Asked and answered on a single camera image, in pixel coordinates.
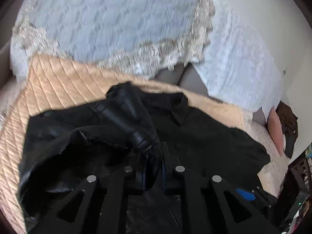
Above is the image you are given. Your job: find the grey upholstered headboard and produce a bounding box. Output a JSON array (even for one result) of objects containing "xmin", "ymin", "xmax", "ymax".
[{"xmin": 154, "ymin": 63, "xmax": 208, "ymax": 96}]

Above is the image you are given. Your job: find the white embossed cover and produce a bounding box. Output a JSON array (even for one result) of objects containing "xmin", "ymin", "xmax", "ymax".
[{"xmin": 10, "ymin": 0, "xmax": 283, "ymax": 116}]

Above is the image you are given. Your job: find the blue quilted lace-trimmed cover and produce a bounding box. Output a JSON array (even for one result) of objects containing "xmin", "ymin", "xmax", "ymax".
[{"xmin": 10, "ymin": 0, "xmax": 215, "ymax": 78}]

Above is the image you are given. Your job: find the dark brown clothes pile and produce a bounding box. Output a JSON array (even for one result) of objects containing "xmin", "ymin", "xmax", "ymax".
[{"xmin": 276, "ymin": 101, "xmax": 298, "ymax": 159}]

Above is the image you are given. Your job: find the black leather jacket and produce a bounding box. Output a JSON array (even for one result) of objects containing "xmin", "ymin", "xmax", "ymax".
[{"xmin": 17, "ymin": 82, "xmax": 270, "ymax": 233}]

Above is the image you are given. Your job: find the beige quilted bedspread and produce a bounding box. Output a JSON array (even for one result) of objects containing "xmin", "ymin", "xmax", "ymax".
[{"xmin": 1, "ymin": 56, "xmax": 245, "ymax": 233}]

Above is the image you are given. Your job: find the pink pillow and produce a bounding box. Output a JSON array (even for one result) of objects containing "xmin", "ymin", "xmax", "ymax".
[{"xmin": 267, "ymin": 106, "xmax": 284, "ymax": 155}]

